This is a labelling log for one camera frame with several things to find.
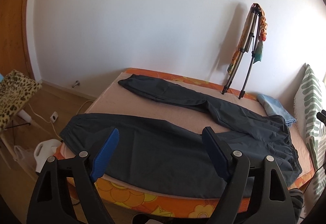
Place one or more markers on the green white patterned pillow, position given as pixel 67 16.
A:
pixel 308 101

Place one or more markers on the folded metal tripod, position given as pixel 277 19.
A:
pixel 249 38

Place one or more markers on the dark grey pants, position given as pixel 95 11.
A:
pixel 240 119

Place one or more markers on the colourful patterned scarf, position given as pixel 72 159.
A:
pixel 262 35

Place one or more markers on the leopard print cushion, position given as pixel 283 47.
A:
pixel 16 90

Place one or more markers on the folded light blue jeans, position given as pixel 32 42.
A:
pixel 274 107

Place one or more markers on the white wall socket adapter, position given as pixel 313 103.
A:
pixel 54 117

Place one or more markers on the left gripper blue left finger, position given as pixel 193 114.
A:
pixel 102 150

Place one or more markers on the white handheld appliance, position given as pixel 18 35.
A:
pixel 43 151

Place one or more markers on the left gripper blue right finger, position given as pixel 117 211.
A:
pixel 219 153

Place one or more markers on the wooden door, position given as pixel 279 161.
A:
pixel 14 46

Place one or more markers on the metal door stopper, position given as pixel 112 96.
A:
pixel 77 83

